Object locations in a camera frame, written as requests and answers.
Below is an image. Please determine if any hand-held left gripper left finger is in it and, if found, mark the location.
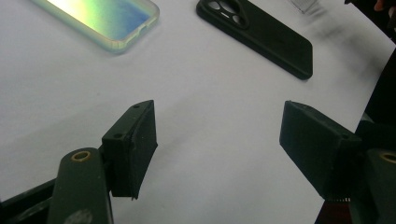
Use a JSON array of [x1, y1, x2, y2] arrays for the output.
[[101, 99, 159, 201]]

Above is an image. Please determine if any black phone case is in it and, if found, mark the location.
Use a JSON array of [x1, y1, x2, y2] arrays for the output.
[[195, 0, 314, 80]]

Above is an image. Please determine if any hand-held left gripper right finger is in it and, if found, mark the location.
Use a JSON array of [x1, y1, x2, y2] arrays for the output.
[[278, 100, 364, 201]]

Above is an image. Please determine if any white board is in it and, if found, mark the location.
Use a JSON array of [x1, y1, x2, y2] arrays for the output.
[[0, 0, 396, 224]]

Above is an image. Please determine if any iridescent phone case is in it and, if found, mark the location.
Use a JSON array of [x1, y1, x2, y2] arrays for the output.
[[29, 0, 161, 54]]

